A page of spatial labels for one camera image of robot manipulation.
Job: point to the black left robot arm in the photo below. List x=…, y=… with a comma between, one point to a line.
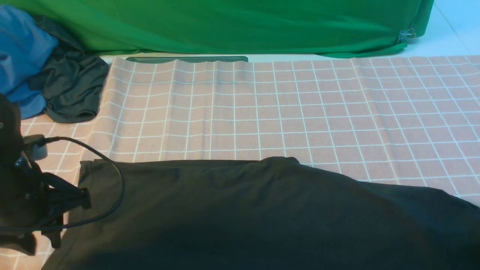
x=11, y=139

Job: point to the dark crumpled garment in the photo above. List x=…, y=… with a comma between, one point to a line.
x=71, y=81

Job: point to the dark green flat strip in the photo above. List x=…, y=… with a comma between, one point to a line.
x=189, y=59

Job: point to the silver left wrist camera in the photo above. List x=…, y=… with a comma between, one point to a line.
x=35, y=147

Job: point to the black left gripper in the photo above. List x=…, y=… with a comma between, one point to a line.
x=35, y=201

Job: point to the pink grid tablecloth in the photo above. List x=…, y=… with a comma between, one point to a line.
x=400, y=121

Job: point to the green backdrop cloth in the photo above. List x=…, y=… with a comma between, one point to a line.
x=332, y=28

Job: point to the dark gray long-sleeve shirt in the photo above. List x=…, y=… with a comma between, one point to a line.
x=273, y=214

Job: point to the blue crumpled garment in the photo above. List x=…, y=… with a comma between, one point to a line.
x=24, y=50

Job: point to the clear binder clip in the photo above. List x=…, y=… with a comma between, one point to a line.
x=405, y=35

